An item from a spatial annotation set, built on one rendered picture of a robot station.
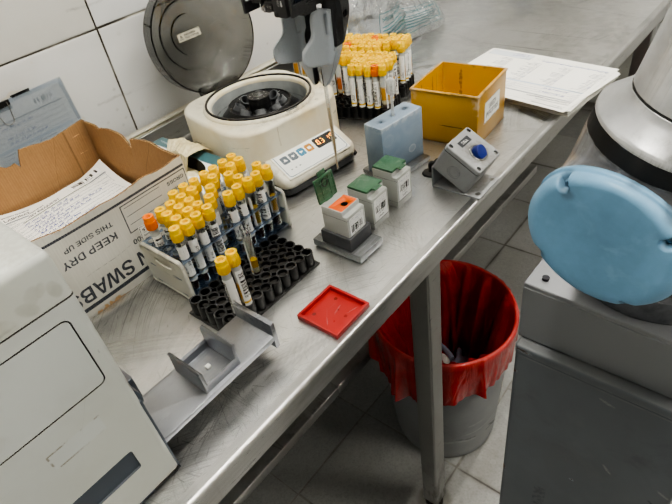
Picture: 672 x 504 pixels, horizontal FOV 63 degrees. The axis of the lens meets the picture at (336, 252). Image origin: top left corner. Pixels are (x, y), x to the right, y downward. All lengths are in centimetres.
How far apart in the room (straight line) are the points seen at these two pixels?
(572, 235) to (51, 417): 42
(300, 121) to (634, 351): 63
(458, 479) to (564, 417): 85
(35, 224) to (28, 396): 55
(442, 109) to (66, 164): 67
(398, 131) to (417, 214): 15
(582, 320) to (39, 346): 51
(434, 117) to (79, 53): 65
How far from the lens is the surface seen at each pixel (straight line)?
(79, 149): 108
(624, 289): 44
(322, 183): 78
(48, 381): 48
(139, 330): 79
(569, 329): 65
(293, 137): 98
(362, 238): 80
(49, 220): 99
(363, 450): 162
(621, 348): 64
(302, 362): 67
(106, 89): 117
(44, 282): 44
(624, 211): 39
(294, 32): 67
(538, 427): 78
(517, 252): 217
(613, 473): 79
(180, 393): 64
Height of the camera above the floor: 139
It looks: 39 degrees down
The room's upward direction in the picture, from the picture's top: 10 degrees counter-clockwise
